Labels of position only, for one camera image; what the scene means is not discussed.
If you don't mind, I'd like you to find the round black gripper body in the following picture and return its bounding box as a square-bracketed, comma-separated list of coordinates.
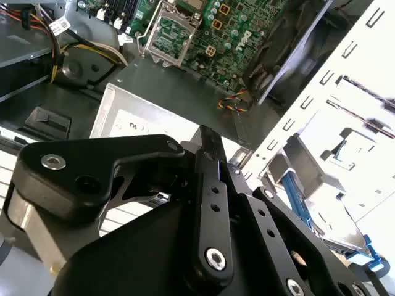
[54, 199, 280, 296]

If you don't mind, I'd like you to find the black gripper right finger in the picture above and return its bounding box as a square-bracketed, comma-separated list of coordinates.
[217, 143, 373, 296]

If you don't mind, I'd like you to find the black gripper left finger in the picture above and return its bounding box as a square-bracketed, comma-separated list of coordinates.
[2, 125, 235, 283]

